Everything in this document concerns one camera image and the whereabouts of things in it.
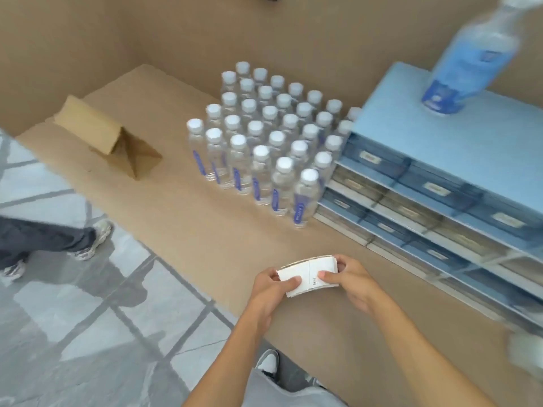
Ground person's right hand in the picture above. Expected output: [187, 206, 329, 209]
[317, 255, 384, 316]

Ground person's left hand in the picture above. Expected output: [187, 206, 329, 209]
[248, 267, 303, 331]

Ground white stack of paper labels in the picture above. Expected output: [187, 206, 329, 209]
[277, 254, 340, 298]

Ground person's right forearm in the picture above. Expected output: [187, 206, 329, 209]
[361, 290, 499, 407]

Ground person's left forearm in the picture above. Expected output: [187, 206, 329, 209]
[182, 309, 272, 407]

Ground person's white and black shoe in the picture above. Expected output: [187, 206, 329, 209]
[256, 349, 281, 380]

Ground person's grey trousers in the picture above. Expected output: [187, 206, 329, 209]
[240, 356, 348, 407]

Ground group of small water bottles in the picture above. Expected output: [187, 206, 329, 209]
[187, 61, 363, 229]

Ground blue plastic drawer cabinet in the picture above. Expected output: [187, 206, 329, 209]
[314, 62, 543, 331]

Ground blurred white object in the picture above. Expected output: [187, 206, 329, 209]
[507, 330, 543, 380]

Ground folded brown cardboard box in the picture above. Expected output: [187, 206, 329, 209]
[53, 95, 163, 180]

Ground large blue plastic bottle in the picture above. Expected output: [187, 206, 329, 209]
[421, 0, 523, 117]

